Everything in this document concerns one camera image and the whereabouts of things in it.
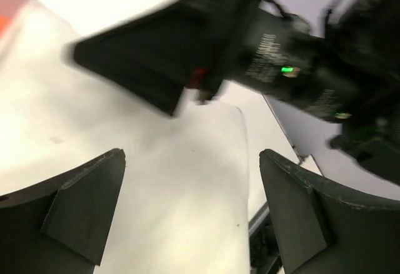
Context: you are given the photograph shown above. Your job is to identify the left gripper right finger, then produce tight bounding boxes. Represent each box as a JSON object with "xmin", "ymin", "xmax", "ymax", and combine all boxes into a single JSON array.
[{"xmin": 259, "ymin": 150, "xmax": 399, "ymax": 274}]

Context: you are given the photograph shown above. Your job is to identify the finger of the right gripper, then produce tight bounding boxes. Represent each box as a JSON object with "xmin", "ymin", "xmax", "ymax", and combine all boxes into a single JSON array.
[{"xmin": 72, "ymin": 0, "xmax": 244, "ymax": 115}]

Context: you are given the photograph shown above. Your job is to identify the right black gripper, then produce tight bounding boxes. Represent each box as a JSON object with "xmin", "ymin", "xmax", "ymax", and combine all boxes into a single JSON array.
[{"xmin": 187, "ymin": 0, "xmax": 400, "ymax": 124}]

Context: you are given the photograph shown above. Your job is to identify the white pillow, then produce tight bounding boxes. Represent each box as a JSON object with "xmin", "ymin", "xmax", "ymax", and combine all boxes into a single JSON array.
[{"xmin": 1, "ymin": 1, "xmax": 249, "ymax": 273}]

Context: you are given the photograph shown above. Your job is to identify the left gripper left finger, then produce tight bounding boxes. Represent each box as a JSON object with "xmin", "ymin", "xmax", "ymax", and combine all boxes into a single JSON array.
[{"xmin": 1, "ymin": 149, "xmax": 126, "ymax": 274}]

